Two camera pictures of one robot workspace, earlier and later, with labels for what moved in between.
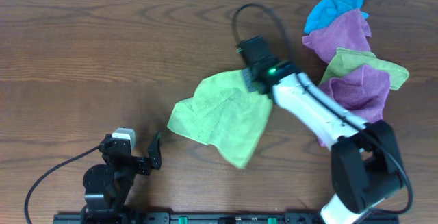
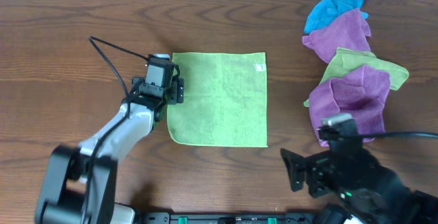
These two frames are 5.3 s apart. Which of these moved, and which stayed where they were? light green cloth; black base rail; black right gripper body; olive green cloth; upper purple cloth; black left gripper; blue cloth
Moved: black left gripper; black right gripper body; light green cloth
Stayed: upper purple cloth; black base rail; blue cloth; olive green cloth
